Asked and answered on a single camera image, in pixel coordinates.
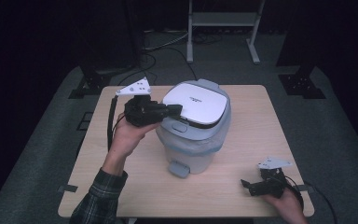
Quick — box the black stand base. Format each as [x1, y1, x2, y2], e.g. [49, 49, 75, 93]
[278, 72, 327, 100]
[67, 64, 113, 100]

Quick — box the white metal stand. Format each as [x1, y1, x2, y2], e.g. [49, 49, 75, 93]
[186, 0, 267, 65]

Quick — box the black floor cable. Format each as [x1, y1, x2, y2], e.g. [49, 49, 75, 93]
[117, 46, 199, 87]

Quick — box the grey trash bin white lid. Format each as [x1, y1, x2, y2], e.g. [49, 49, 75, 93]
[155, 78, 232, 180]

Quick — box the person's left hand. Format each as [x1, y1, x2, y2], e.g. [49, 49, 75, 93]
[105, 112, 161, 174]

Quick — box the person's right hand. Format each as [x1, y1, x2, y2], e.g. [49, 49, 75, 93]
[262, 187, 310, 224]

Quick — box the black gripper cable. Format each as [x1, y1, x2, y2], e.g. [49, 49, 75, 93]
[282, 175, 338, 224]
[106, 94, 127, 153]

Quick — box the grey floor cable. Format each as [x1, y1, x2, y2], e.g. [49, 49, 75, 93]
[142, 30, 190, 52]

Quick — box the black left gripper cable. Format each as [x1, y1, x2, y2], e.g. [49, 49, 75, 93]
[106, 94, 127, 153]

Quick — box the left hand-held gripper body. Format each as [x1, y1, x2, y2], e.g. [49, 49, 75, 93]
[115, 77, 170, 128]

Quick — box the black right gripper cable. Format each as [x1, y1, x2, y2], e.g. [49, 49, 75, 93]
[282, 175, 338, 224]

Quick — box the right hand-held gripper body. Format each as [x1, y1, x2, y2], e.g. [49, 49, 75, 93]
[247, 156, 294, 199]

